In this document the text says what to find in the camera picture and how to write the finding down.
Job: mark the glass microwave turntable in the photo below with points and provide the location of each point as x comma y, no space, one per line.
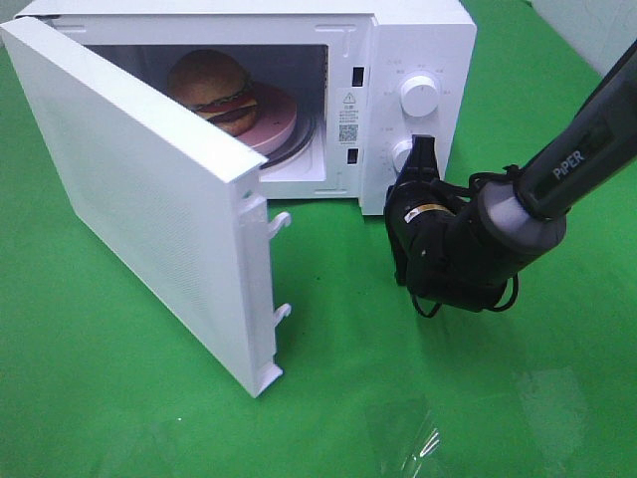
300,137

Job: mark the pink round plate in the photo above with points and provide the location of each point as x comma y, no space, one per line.
276,119

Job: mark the white microwave door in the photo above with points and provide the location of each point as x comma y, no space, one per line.
176,199

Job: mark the toy burger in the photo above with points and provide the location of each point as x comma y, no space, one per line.
215,87

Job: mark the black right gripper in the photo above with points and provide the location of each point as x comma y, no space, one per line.
417,211

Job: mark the white microwave oven body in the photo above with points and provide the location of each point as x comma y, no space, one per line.
343,62

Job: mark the white wall panel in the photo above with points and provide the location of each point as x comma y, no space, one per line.
600,31

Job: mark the green table cover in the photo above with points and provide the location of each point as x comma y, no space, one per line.
98,379

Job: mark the white round knob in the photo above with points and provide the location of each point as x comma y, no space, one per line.
419,96
399,154

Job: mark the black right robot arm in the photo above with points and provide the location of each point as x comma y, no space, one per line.
465,246

